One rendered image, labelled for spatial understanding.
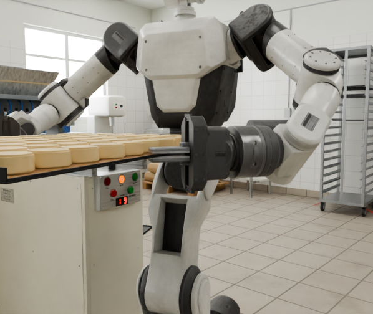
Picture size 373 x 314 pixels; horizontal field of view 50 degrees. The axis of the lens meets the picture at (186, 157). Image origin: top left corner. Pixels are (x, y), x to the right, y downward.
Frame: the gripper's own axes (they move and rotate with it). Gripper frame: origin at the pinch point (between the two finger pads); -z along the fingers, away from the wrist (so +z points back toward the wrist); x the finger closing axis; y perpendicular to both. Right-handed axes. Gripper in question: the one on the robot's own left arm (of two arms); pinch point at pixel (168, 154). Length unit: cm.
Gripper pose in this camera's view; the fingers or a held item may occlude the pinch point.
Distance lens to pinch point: 63.4
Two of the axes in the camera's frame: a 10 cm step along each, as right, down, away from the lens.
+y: 3.6, 0.8, -9.3
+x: 0.0, -10.0, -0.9
